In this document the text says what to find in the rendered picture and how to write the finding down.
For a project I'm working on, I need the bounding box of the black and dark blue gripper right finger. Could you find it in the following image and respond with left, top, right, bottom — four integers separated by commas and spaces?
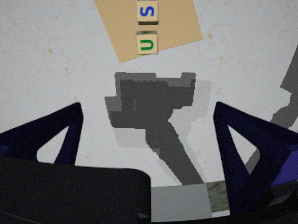
213, 101, 298, 215

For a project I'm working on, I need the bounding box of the tan block with green letters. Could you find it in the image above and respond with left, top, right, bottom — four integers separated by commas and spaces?
136, 30, 158, 55

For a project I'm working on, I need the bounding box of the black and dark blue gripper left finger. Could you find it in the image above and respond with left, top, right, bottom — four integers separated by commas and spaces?
0, 102, 84, 165

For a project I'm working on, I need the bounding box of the beige letter block with blue s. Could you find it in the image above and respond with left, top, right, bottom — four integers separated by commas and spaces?
136, 0, 158, 22

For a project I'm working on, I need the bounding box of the tan mat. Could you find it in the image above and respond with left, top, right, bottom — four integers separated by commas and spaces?
94, 0, 203, 63

